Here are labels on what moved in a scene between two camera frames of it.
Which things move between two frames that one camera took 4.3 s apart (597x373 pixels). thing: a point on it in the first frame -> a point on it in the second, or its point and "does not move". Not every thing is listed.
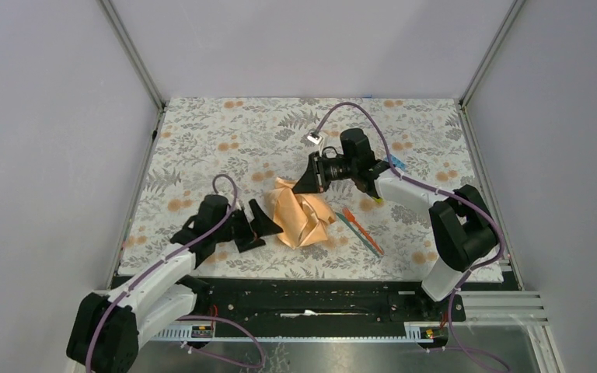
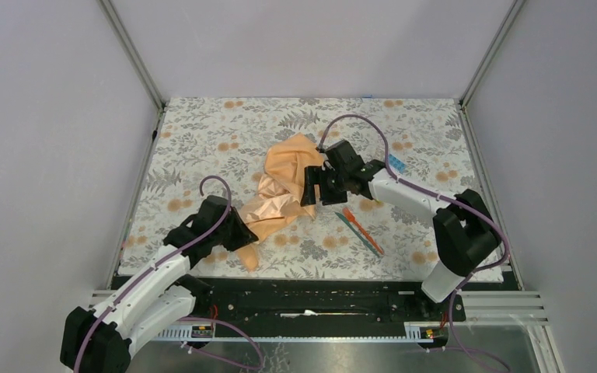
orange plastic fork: x=350 y=217 does not move
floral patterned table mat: x=239 y=147 does not move
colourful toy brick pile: x=398 y=164 does not move
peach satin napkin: x=304 y=218 -> x=279 y=193
